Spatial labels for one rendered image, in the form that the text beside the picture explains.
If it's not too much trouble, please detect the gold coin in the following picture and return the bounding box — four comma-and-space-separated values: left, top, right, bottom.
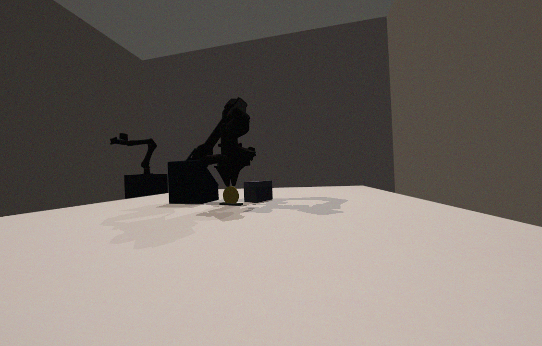
223, 186, 239, 203

